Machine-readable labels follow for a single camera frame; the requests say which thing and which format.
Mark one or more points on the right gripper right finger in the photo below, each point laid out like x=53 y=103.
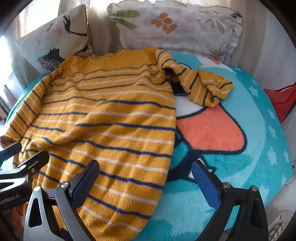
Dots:
x=250 y=222

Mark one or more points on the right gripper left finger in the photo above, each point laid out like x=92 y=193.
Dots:
x=52 y=213

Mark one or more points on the yellow striped knit sweater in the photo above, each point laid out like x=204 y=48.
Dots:
x=118 y=109

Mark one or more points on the patterned white storage box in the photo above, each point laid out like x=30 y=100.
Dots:
x=276 y=229

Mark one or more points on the turquoise cartoon fleece blanket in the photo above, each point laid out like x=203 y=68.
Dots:
x=240 y=139

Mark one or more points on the red plastic bag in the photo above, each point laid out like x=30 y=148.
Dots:
x=283 y=100

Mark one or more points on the white girl print pillow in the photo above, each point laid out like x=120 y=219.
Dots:
x=48 y=46

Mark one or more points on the white leaf print pillow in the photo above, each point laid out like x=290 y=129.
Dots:
x=208 y=31

